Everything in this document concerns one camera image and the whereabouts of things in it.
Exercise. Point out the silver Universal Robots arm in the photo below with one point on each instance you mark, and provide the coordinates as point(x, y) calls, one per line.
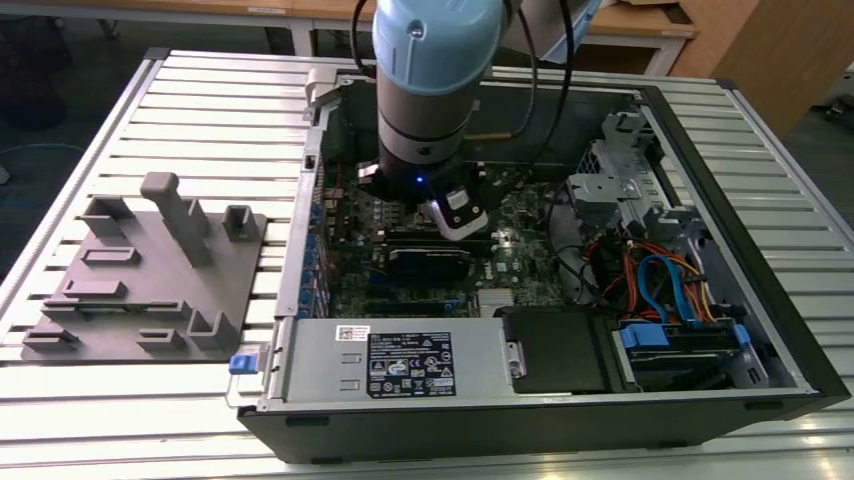
point(428, 120)

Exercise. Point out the CPU socket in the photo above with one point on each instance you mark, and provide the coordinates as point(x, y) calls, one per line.
point(421, 225)

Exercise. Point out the black RAM slot white clips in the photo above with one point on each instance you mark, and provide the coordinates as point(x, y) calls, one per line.
point(408, 234)
point(408, 245)

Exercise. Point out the black graphics card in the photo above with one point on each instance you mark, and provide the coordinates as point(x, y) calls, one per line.
point(428, 267)

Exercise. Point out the green motherboard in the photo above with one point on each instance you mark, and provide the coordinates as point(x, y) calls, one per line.
point(528, 250)

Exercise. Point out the silver chipset heatsink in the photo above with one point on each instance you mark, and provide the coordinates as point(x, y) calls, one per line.
point(497, 297)

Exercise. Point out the silver drive cage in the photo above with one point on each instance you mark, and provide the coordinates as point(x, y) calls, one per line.
point(601, 192)

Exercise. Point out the silver power supply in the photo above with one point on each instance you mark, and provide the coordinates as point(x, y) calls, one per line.
point(321, 350)

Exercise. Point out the black plastic shroud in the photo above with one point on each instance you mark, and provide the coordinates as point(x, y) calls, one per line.
point(561, 350)

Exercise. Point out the grey parts rack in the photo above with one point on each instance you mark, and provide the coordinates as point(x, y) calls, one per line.
point(154, 280)

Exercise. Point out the blue case latch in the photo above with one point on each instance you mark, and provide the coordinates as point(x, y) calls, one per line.
point(242, 365)

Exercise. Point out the hard disk in blue carrier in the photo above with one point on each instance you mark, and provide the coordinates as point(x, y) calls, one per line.
point(644, 337)

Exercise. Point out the black PC case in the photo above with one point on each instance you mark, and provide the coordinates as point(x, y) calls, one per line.
point(468, 430)

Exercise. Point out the black office chair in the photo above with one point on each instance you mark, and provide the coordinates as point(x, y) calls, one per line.
point(34, 75)

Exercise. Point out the blue plastic clip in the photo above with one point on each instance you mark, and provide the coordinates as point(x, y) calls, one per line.
point(741, 335)

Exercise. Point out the wooden cabinet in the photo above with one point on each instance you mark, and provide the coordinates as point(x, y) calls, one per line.
point(788, 50)

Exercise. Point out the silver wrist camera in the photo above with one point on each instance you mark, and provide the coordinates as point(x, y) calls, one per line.
point(461, 225)

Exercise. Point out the wooden desk white frame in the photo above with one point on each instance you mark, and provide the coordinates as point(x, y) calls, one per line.
point(168, 5)
point(641, 22)

